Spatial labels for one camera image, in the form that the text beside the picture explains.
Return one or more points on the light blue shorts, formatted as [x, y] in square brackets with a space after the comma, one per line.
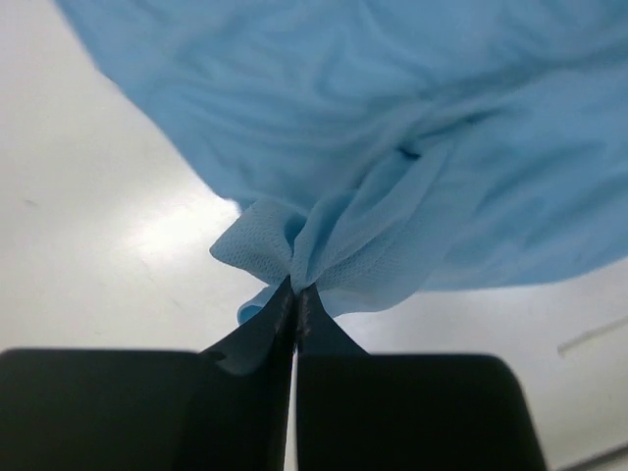
[376, 149]

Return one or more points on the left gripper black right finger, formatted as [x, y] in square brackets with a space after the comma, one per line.
[437, 411]

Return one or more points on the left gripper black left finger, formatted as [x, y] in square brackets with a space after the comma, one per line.
[223, 408]

